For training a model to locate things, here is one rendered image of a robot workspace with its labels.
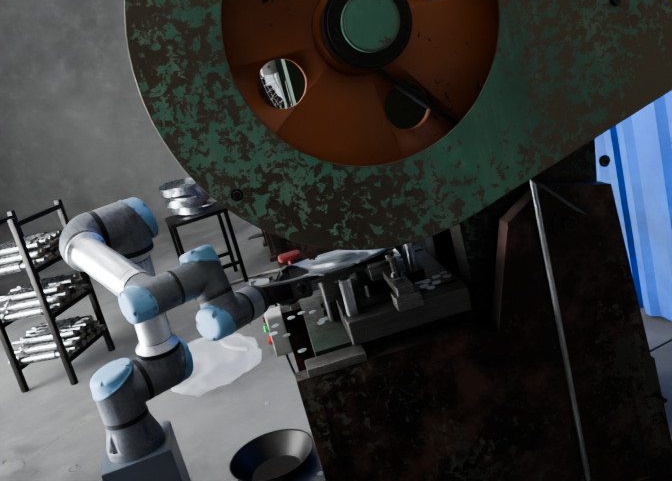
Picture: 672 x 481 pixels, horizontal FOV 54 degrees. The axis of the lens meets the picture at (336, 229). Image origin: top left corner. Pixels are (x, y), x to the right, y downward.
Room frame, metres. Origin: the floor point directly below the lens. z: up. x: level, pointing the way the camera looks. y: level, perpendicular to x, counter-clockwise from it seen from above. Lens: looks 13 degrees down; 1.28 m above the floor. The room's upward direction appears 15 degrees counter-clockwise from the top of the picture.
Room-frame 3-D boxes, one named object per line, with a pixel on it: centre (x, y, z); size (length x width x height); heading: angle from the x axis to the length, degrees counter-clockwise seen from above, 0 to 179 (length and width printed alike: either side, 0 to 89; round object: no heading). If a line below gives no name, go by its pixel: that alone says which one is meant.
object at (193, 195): (4.63, 0.94, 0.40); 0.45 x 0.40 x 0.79; 17
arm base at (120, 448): (1.62, 0.66, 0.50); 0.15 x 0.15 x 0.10
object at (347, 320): (1.68, -0.10, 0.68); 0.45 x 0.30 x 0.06; 5
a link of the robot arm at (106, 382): (1.63, 0.66, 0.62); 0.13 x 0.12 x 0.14; 127
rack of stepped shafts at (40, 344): (3.63, 1.70, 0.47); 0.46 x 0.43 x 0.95; 75
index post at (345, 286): (1.50, 0.01, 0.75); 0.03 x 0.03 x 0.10; 5
